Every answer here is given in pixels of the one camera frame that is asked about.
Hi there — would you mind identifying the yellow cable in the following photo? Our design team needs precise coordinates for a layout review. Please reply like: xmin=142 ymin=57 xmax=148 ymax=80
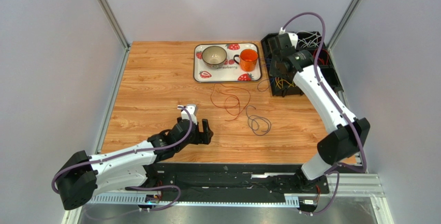
xmin=274 ymin=75 xmax=297 ymax=90

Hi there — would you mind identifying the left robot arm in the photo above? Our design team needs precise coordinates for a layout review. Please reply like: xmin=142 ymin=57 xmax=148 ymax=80
xmin=52 ymin=117 xmax=213 ymax=210

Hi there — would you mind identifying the orange mug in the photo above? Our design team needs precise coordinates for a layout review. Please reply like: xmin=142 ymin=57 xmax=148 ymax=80
xmin=233 ymin=49 xmax=258 ymax=72

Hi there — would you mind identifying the black compartment organizer box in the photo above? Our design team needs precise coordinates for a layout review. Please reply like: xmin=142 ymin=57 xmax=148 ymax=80
xmin=260 ymin=31 xmax=343 ymax=97

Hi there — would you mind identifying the white strawberry tray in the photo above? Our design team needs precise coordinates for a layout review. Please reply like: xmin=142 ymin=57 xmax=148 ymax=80
xmin=193 ymin=43 xmax=262 ymax=83

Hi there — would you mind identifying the beige ceramic bowl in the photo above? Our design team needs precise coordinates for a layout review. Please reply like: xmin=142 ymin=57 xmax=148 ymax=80
xmin=202 ymin=46 xmax=227 ymax=69

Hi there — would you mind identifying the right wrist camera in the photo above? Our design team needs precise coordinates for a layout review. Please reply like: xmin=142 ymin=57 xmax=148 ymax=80
xmin=278 ymin=27 xmax=299 ymax=48

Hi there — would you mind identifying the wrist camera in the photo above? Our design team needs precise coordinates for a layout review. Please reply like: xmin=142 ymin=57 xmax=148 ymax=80
xmin=278 ymin=27 xmax=299 ymax=48
xmin=177 ymin=104 xmax=198 ymax=125

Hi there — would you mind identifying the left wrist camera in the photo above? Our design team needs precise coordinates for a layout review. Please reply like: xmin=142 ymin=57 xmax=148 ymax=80
xmin=177 ymin=104 xmax=198 ymax=125

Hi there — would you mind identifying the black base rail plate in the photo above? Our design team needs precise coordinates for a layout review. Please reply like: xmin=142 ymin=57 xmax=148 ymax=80
xmin=142 ymin=163 xmax=330 ymax=204

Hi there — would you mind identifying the aluminium frame post right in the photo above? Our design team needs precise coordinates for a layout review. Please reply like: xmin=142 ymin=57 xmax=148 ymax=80
xmin=327 ymin=0 xmax=362 ymax=50

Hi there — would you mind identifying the aluminium frame post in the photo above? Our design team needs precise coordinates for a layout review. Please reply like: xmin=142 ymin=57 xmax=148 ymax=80
xmin=327 ymin=0 xmax=362 ymax=50
xmin=97 ymin=0 xmax=130 ymax=50

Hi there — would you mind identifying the aluminium frame post left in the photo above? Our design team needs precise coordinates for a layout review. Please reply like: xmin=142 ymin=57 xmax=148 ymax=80
xmin=97 ymin=0 xmax=130 ymax=50

